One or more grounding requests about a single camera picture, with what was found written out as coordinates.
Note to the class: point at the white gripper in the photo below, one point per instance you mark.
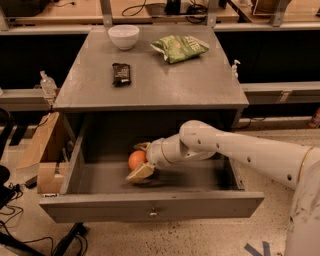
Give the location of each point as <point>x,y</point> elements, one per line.
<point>155,153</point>

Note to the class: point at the orange fruit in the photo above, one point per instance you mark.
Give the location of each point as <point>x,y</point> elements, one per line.
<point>136,158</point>

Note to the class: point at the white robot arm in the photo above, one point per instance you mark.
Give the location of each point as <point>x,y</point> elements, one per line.
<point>293,165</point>

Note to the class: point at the metal drawer knob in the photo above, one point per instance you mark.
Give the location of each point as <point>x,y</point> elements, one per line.
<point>153,213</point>

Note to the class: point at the grey open top drawer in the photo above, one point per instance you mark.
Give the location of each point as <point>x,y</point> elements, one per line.
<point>95,187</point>

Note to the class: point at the grey wooden cabinet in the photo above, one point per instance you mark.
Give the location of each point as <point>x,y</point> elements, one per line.
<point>203,83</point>

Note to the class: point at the dark snack bar wrapper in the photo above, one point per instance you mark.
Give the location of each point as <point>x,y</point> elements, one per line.
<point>121,74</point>

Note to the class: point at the brown cardboard box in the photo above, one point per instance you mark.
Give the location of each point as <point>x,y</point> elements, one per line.
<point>45,153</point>

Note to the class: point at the green chip bag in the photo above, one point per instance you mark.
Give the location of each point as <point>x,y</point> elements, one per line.
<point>175,48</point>

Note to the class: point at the clear sanitizer bottle left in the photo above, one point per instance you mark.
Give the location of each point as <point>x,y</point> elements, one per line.
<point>48,85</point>

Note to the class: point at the white ceramic bowl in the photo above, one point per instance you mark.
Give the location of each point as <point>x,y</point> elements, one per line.
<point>124,36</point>

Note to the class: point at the white pump bottle right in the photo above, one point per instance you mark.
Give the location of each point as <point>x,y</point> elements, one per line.
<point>234,67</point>

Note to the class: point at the black chair base left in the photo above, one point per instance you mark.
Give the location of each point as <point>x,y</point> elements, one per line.
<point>6,122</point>

